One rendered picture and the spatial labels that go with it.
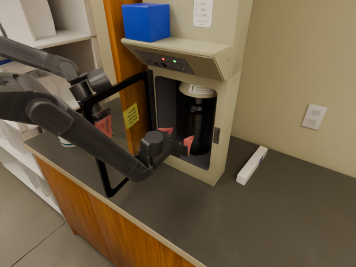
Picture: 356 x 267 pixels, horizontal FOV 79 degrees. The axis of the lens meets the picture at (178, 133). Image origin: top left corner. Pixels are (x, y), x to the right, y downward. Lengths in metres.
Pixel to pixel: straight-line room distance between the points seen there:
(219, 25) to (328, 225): 0.78
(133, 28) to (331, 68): 0.77
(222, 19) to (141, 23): 0.22
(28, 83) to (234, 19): 0.49
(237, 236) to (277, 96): 0.65
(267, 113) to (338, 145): 0.33
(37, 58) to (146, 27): 0.34
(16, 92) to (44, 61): 0.41
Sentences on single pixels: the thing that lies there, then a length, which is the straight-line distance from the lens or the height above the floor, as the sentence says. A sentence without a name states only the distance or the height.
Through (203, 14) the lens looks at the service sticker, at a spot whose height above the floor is 1.58.
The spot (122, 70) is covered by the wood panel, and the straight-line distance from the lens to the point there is 0.83.
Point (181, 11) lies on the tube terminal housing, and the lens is 0.72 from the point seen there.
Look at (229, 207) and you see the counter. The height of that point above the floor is 0.94.
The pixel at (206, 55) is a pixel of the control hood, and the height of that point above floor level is 1.50.
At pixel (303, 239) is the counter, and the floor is 0.94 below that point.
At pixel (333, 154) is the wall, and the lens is 1.23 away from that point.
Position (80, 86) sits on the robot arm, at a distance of 0.77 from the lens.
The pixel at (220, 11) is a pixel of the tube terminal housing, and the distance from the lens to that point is 0.66.
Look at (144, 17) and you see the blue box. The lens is 0.67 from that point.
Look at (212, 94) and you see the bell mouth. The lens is 0.79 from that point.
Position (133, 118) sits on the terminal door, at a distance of 0.82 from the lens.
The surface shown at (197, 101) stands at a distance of 0.87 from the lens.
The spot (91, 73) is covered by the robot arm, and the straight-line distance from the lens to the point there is 0.78.
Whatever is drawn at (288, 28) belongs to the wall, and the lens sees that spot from 1.06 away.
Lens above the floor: 1.65
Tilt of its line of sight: 35 degrees down
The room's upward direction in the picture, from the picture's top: straight up
